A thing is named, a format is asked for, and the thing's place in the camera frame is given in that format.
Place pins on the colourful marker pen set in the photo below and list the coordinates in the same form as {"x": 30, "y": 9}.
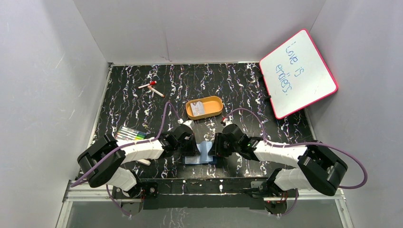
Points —
{"x": 129, "y": 134}

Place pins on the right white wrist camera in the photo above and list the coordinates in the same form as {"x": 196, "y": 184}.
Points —
{"x": 227, "y": 120}

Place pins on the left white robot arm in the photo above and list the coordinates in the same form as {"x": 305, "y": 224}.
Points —
{"x": 101, "y": 162}

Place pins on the grey credit card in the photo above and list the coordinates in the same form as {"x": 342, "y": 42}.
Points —
{"x": 197, "y": 108}

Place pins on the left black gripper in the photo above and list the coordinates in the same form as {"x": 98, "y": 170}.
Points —
{"x": 192, "y": 148}

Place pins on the pink framed whiteboard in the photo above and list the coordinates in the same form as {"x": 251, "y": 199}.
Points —
{"x": 296, "y": 75}

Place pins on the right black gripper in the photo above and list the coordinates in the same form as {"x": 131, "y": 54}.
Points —
{"x": 216, "y": 149}

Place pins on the white marker pen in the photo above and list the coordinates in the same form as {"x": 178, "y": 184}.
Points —
{"x": 155, "y": 91}

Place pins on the white whiteboard eraser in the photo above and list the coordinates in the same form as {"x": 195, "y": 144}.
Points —
{"x": 144, "y": 162}

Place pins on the red capped marker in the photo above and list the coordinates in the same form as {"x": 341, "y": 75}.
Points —
{"x": 146, "y": 85}

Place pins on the navy blue card holder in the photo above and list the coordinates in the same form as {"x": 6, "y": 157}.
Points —
{"x": 204, "y": 158}

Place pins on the orange oval tray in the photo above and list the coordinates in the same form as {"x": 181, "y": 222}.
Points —
{"x": 213, "y": 106}

